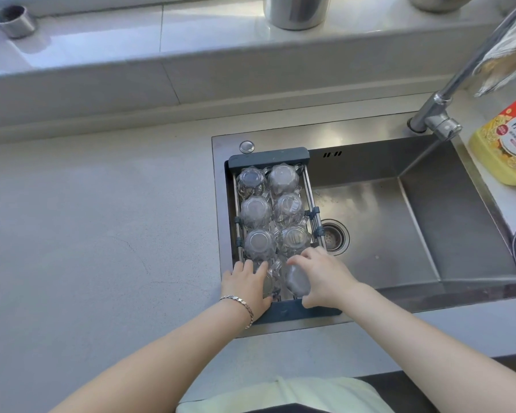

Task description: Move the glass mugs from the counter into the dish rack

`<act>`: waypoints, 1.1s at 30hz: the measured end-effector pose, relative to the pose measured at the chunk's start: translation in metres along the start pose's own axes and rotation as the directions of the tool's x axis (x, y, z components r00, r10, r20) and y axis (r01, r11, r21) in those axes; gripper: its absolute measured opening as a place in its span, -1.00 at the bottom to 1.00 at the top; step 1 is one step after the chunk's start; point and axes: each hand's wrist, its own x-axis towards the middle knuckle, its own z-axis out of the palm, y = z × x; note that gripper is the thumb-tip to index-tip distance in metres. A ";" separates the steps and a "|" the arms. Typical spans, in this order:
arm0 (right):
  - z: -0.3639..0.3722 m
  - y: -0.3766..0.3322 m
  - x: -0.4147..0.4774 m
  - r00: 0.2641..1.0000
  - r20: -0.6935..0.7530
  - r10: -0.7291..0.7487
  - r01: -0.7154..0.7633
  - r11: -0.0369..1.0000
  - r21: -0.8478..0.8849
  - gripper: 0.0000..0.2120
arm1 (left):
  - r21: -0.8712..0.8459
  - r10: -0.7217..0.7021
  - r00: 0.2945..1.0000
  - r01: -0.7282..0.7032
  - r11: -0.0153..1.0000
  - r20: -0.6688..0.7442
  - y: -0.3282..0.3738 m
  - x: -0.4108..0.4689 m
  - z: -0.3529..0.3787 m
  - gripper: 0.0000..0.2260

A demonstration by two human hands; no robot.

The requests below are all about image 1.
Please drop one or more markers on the person's right hand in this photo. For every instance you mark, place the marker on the person's right hand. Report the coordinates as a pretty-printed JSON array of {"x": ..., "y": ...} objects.
[{"x": 331, "y": 281}]

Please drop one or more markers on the person's left hand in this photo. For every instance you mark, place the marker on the person's left hand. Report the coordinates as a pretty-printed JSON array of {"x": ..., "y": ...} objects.
[{"x": 245, "y": 288}]

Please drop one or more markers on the group of clear glasses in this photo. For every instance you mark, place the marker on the group of clear glasses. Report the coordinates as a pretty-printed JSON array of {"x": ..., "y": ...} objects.
[{"x": 258, "y": 242}]

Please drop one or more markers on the stainless steel sink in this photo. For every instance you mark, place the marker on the stainless steel sink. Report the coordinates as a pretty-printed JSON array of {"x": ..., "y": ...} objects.
[{"x": 382, "y": 219}]

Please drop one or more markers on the dark grey metal drying rack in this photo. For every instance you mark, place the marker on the dark grey metal drying rack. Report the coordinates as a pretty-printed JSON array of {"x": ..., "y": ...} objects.
[{"x": 266, "y": 155}]

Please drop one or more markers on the person's right forearm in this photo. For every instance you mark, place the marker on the person's right forearm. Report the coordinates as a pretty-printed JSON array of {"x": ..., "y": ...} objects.
[{"x": 434, "y": 352}]

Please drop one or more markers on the person's left forearm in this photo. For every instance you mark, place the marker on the person's left forearm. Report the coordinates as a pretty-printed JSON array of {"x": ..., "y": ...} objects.
[{"x": 155, "y": 369}]

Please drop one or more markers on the chrome faucet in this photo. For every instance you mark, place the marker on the chrome faucet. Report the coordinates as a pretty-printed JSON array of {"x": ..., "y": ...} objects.
[{"x": 434, "y": 109}]

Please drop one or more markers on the yellow dish soap bottle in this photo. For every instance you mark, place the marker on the yellow dish soap bottle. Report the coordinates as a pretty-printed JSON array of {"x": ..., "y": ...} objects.
[{"x": 494, "y": 159}]

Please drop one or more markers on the steel cylindrical container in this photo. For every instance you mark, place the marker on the steel cylindrical container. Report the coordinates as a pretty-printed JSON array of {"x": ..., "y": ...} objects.
[{"x": 296, "y": 12}]

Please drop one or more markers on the white tiled windowsill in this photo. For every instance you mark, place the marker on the white tiled windowsill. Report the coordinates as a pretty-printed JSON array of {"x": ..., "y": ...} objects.
[{"x": 90, "y": 60}]

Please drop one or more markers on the steel bowl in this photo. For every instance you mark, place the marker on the steel bowl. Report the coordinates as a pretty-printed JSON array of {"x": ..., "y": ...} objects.
[{"x": 438, "y": 2}]

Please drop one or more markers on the small steel cup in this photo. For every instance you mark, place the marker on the small steel cup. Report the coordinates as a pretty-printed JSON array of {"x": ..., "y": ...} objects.
[{"x": 15, "y": 25}]

